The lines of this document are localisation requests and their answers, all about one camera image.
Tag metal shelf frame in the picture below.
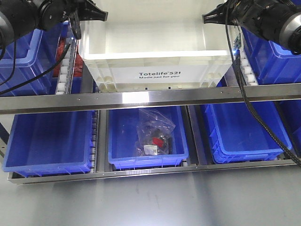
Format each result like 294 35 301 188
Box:
0 70 293 185

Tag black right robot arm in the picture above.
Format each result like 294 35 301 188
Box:
202 0 301 55

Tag blue bin upper right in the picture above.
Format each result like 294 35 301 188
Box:
242 28 301 85

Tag green circuit board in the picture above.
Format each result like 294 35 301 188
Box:
232 34 242 55

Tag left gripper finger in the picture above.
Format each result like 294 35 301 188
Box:
79 0 108 21

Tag white left roller track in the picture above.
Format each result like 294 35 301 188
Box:
55 38 77 95

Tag black left braided cable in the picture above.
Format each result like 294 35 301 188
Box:
0 40 72 96

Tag blue bin lower middle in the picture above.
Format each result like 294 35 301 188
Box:
108 106 189 170

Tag black braided cable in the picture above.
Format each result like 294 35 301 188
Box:
234 50 301 165
0 40 72 96

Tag blue bin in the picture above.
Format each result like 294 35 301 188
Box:
108 106 189 170
242 28 301 85
200 103 283 164
2 111 94 177
0 23 65 91

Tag blue bin lower left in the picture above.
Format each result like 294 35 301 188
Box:
2 111 94 177

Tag white plastic Totelife crate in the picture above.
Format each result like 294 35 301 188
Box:
79 0 235 92

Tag white roller track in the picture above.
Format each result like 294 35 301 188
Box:
55 38 77 95
237 50 258 86

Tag thin black right cable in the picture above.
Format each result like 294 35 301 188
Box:
224 0 301 168

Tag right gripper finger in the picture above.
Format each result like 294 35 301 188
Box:
202 3 230 24

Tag black right braided cable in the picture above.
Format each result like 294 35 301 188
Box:
234 50 301 165

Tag white right roller track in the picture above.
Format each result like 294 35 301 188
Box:
237 50 258 86

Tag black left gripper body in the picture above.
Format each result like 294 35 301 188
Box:
37 0 89 31

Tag blue bin upper left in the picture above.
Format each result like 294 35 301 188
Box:
0 23 65 91

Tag blue bin lower right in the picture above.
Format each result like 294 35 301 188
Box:
200 103 283 164

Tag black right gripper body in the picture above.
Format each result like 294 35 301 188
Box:
227 0 292 39

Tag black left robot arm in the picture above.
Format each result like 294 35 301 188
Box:
0 0 109 49

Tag bagged parts in bin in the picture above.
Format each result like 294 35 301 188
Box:
135 108 176 156

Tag red bagged item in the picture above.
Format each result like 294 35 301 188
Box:
53 37 83 78

